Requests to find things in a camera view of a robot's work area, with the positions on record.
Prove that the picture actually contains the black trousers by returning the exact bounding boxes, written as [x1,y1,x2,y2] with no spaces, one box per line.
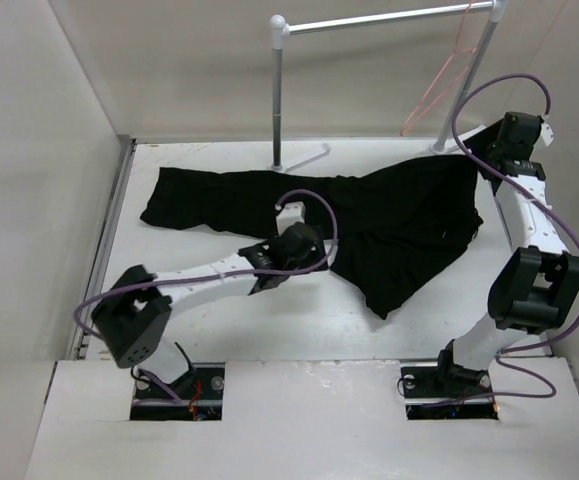
[140,155,483,319]

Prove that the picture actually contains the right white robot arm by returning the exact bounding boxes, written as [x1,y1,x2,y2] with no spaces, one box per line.
[432,112,579,398]

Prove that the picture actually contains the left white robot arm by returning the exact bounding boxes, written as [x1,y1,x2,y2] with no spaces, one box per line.
[91,222,328,402]

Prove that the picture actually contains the white clothes rack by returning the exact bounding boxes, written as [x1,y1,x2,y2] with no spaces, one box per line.
[269,1,509,173]

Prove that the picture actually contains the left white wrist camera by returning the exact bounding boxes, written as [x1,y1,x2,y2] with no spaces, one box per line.
[276,202,305,235]

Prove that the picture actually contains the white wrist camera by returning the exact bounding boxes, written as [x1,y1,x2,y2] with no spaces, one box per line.
[276,202,305,235]
[536,115,555,149]

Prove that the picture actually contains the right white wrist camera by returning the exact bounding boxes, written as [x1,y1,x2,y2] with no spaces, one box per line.
[536,115,555,149]

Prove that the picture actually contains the pink wire hanger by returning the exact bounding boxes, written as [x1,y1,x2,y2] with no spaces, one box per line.
[399,1,478,136]

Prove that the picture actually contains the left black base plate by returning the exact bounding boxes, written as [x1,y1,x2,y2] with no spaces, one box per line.
[129,363,226,422]

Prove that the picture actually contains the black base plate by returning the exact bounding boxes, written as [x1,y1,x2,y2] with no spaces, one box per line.
[129,363,226,422]
[396,363,499,420]

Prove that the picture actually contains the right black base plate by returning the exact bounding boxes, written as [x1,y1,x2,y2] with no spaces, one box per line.
[396,363,499,420]

